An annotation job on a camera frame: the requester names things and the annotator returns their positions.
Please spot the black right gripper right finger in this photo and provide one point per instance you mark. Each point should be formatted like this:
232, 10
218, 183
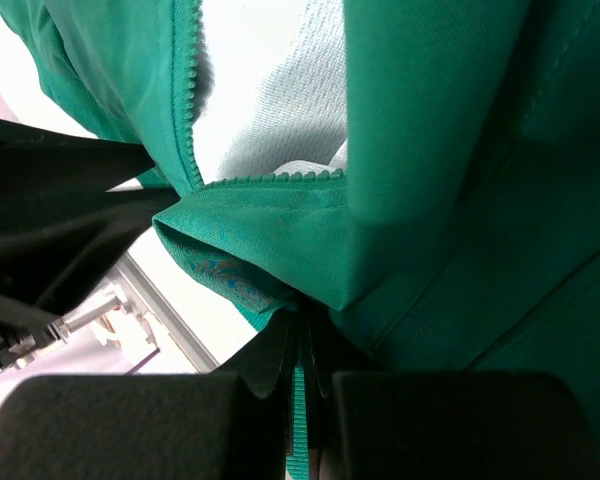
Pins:
367, 423

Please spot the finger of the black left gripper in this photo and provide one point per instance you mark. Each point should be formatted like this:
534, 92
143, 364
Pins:
64, 221

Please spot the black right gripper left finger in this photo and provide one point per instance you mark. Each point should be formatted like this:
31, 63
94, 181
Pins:
232, 423

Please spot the aluminium table edge rail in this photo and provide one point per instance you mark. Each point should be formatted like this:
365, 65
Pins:
146, 298

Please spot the green zip-up jacket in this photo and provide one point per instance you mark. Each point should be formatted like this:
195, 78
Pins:
427, 173

